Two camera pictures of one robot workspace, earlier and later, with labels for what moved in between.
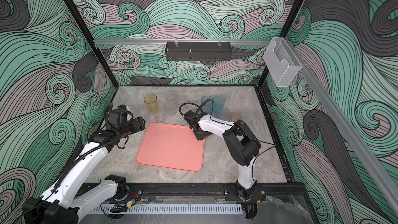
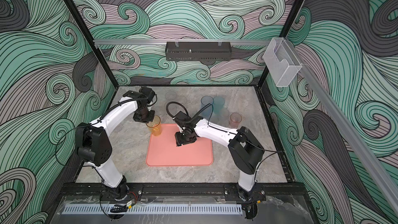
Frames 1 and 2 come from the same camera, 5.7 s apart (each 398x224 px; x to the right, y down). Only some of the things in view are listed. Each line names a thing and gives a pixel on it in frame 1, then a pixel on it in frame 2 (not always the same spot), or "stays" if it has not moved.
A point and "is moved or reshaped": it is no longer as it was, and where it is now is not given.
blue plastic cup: x=209 y=108 stays
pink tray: x=171 y=145 is moved or reshaped
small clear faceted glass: x=182 y=99 stays
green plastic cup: x=218 y=102 stays
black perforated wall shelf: x=198 y=51 stays
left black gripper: x=137 y=128 -> x=138 y=119
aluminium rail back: x=198 y=41 stays
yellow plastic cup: x=151 y=99 is moved or reshaped
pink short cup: x=235 y=116 stays
